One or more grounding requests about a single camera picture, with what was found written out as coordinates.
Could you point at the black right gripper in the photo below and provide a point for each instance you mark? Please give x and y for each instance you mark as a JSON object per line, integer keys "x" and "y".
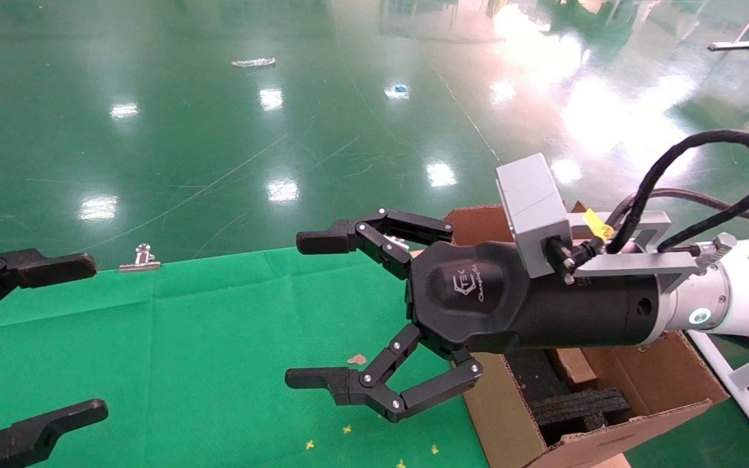
{"x": 478, "y": 305}

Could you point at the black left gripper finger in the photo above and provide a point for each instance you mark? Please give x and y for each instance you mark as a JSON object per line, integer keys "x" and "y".
{"x": 36, "y": 435}
{"x": 43, "y": 266}

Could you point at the small brown cardboard box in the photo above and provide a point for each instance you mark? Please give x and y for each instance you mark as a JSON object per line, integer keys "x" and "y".
{"x": 573, "y": 367}

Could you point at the small cardboard scrap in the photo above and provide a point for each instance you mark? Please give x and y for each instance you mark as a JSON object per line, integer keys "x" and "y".
{"x": 357, "y": 359}

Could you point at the large open cardboard carton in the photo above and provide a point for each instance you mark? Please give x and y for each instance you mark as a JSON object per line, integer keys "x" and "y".
{"x": 504, "y": 422}

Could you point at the silver metal binder clip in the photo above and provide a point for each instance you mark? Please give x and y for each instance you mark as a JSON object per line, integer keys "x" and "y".
{"x": 398, "y": 242}
{"x": 140, "y": 260}

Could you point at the green table cloth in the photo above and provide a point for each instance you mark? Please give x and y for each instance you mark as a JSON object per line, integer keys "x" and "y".
{"x": 218, "y": 357}

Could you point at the blue floor scrap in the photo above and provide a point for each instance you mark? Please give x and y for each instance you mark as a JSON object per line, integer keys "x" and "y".
{"x": 400, "y": 88}

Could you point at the black foam packing block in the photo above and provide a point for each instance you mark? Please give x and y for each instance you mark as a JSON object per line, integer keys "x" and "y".
{"x": 576, "y": 406}

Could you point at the white stand foot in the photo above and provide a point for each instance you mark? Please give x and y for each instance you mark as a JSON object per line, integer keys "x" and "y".
{"x": 732, "y": 45}

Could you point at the silver camera mounting bracket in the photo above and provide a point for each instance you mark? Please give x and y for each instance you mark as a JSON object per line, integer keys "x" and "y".
{"x": 634, "y": 263}

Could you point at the white pipe table frame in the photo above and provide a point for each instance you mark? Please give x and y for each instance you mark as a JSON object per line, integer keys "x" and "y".
{"x": 736, "y": 389}

